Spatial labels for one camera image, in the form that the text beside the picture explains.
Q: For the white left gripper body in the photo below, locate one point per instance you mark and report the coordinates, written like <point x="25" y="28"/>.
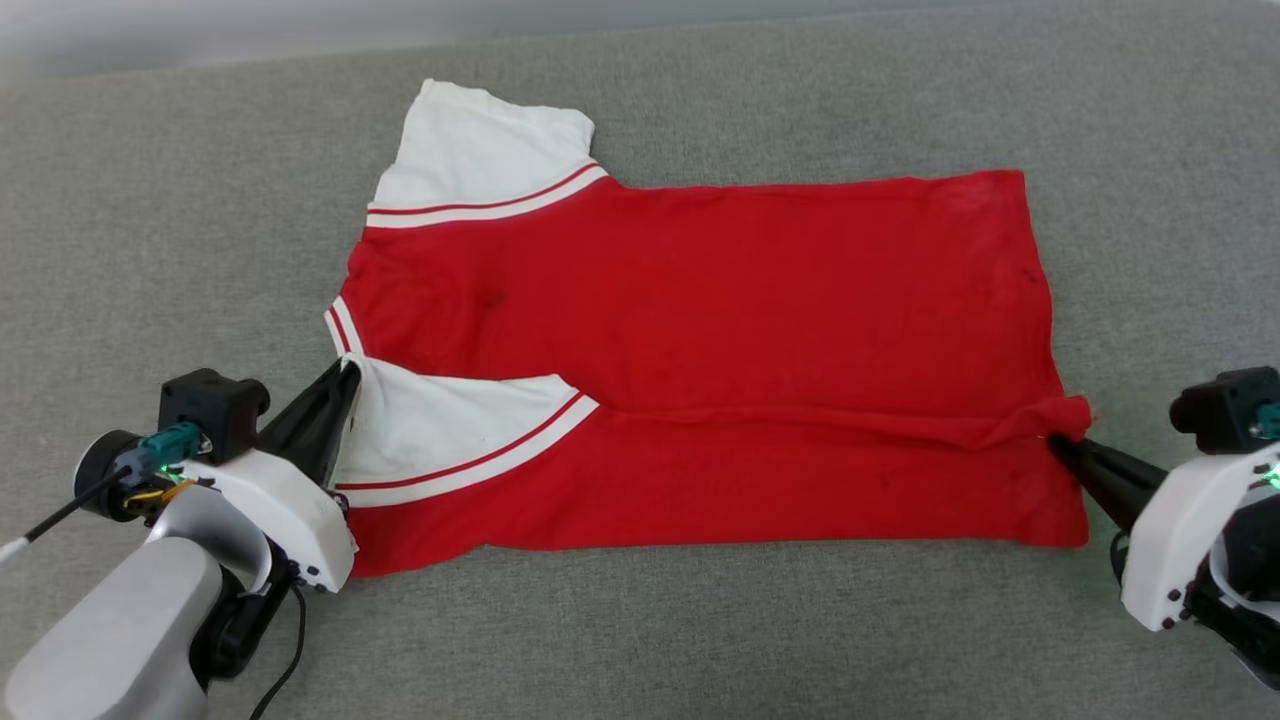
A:
<point x="290" y="515"/>

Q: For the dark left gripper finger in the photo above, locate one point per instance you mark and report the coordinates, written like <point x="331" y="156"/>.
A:
<point x="315" y="425"/>

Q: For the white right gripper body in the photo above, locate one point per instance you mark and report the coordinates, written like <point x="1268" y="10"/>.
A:
<point x="1180" y="540"/>

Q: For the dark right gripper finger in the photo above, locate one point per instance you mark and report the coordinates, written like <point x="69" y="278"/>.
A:
<point x="1110" y="475"/>

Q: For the red shirt with white sleeves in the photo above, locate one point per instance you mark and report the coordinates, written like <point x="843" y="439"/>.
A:
<point x="750" y="310"/>

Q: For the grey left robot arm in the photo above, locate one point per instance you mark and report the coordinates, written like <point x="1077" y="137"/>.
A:
<point x="110" y="620"/>

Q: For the grey fabric sofa cushion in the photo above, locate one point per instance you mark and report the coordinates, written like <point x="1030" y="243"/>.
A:
<point x="700" y="640"/>

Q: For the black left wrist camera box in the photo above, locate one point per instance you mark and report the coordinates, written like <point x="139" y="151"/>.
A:
<point x="212" y="405"/>

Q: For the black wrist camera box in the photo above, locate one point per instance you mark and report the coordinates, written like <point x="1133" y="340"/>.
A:
<point x="212" y="405"/>
<point x="1225" y="405"/>

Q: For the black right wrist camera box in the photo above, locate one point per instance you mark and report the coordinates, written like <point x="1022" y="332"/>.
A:
<point x="1225" y="405"/>

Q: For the teal left camera connector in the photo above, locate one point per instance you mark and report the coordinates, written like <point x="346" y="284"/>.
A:
<point x="172" y="443"/>

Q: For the teal camera connector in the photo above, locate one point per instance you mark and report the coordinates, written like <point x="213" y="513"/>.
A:
<point x="1270" y="420"/>
<point x="172" y="443"/>

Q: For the teal right camera connector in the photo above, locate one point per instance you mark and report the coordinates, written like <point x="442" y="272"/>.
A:
<point x="1270" y="420"/>

